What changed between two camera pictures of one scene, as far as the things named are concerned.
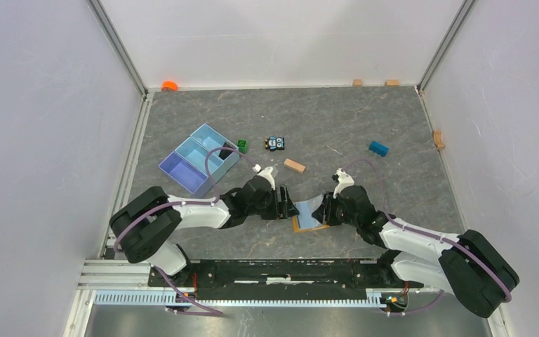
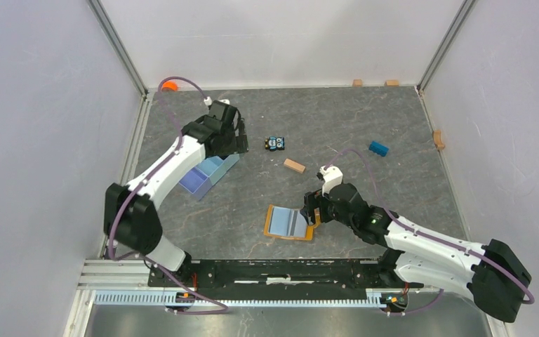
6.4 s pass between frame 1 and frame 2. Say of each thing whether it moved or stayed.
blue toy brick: stayed
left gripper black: moved
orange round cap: stayed
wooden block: stayed
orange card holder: moved
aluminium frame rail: stayed
